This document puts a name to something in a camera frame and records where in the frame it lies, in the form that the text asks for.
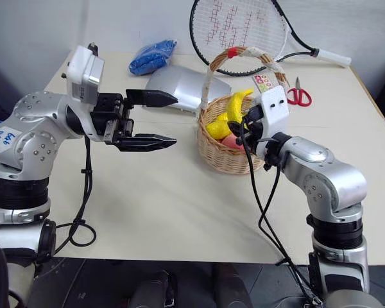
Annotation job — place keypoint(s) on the colourful sticker sheet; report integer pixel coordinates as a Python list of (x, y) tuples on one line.
[(262, 82)]

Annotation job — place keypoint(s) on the black and white tennis racket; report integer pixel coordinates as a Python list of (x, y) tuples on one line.
[(240, 32)]

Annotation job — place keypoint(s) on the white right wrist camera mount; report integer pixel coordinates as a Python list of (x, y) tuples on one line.
[(274, 107)]

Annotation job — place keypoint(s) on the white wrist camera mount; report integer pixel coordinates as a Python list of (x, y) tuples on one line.
[(81, 72), (274, 107)]

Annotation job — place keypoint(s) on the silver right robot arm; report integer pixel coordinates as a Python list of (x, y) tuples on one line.
[(327, 179)]

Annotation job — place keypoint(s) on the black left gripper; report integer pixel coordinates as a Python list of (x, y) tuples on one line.
[(110, 112)]

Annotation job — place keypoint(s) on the yellow toy banana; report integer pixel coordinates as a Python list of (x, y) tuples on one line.
[(235, 104)]

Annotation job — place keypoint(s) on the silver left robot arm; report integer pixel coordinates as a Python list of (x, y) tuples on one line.
[(35, 128)]

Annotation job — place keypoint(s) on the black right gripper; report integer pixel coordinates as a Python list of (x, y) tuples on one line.
[(254, 123)]

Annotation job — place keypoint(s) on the pink toy peach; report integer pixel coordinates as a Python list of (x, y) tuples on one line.
[(231, 141)]

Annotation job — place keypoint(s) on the blue plastic bag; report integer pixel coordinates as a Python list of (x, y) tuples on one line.
[(150, 57)]

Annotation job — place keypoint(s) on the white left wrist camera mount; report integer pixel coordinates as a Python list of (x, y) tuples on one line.
[(81, 72)]

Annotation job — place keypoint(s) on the yellow toy lemon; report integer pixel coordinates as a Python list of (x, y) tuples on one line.
[(219, 126)]

